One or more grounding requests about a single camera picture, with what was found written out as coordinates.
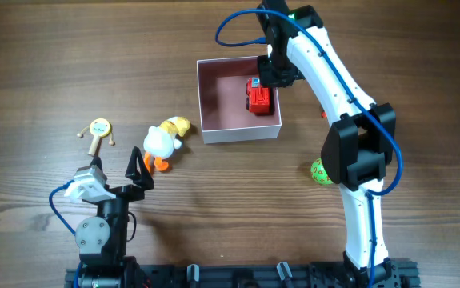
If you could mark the pink cardboard box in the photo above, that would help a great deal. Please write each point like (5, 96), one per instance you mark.
(222, 102)

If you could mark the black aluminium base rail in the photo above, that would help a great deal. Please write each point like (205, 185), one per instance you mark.
(315, 274)

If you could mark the red toy fire truck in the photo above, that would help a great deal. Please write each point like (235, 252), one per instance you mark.
(258, 97)

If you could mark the white plush duck yellow hat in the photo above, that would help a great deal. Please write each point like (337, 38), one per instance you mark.
(162, 140)

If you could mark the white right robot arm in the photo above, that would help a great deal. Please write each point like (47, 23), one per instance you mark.
(359, 154)

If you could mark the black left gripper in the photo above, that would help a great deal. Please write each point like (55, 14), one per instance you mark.
(122, 191)

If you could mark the green numbered ball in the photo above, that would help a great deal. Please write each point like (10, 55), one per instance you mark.
(319, 174)

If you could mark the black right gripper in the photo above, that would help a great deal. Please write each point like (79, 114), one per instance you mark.
(276, 74)

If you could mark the yellow wooden rattle drum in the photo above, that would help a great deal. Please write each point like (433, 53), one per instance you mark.
(99, 128)

